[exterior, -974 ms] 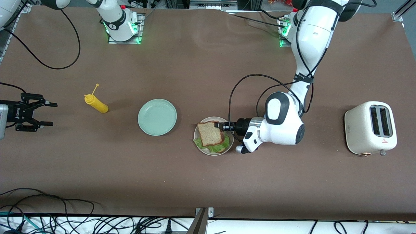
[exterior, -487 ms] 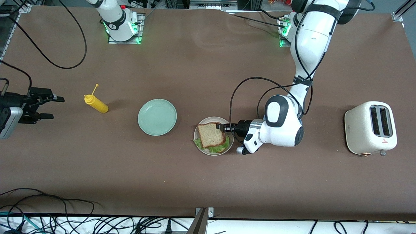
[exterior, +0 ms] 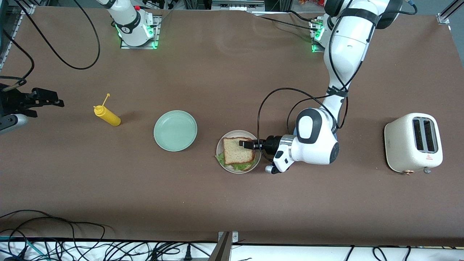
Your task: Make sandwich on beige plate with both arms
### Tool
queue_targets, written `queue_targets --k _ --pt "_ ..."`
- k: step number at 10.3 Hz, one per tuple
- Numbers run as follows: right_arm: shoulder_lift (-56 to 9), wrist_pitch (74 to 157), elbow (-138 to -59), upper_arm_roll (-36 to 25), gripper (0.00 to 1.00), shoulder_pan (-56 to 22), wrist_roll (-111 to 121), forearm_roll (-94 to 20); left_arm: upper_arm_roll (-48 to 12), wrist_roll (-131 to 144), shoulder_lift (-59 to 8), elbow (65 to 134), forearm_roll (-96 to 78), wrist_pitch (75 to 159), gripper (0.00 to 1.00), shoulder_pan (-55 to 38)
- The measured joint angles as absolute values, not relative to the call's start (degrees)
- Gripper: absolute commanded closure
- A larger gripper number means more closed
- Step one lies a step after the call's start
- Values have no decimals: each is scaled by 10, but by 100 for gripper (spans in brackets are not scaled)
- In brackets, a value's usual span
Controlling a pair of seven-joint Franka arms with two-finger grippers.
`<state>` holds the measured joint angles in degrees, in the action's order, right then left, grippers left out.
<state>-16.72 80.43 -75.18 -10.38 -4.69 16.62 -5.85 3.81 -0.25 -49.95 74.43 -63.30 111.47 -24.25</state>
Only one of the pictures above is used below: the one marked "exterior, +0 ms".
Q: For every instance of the brown bread slice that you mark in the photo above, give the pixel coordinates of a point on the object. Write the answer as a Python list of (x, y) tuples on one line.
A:
[(235, 152)]

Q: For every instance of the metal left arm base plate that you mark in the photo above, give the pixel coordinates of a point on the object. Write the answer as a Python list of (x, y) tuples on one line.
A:
[(316, 47)]

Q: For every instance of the white toaster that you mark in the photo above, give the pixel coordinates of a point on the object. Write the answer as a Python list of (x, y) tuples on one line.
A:
[(400, 145)]

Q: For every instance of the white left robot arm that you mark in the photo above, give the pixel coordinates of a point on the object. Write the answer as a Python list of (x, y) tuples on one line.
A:
[(348, 47)]

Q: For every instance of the metal background frame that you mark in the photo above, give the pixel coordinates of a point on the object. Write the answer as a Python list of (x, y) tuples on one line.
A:
[(237, 5)]

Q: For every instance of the green lettuce leaf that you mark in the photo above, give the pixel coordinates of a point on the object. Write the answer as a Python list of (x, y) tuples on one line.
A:
[(243, 166)]

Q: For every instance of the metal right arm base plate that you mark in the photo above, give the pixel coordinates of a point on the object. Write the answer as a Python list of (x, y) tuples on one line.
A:
[(158, 32)]

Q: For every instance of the metal table bracket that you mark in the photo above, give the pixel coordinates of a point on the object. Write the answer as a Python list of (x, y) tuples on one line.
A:
[(223, 250)]

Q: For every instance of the green plate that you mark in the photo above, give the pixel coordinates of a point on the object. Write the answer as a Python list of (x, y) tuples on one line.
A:
[(175, 130)]

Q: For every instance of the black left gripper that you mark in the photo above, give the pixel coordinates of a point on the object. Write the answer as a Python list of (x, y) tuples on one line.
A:
[(271, 142)]

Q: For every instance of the black power plug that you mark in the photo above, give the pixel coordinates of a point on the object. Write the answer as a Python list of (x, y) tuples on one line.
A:
[(187, 253)]

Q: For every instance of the yellow squeeze bottle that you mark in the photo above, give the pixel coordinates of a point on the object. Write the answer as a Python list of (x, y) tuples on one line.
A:
[(108, 116)]

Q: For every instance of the red orange background items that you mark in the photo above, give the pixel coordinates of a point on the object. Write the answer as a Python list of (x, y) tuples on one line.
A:
[(311, 3)]

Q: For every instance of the beige plate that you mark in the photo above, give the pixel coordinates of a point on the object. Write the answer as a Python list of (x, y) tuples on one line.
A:
[(220, 146)]

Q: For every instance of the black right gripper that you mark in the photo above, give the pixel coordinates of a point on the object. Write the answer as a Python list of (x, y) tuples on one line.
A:
[(12, 100)]

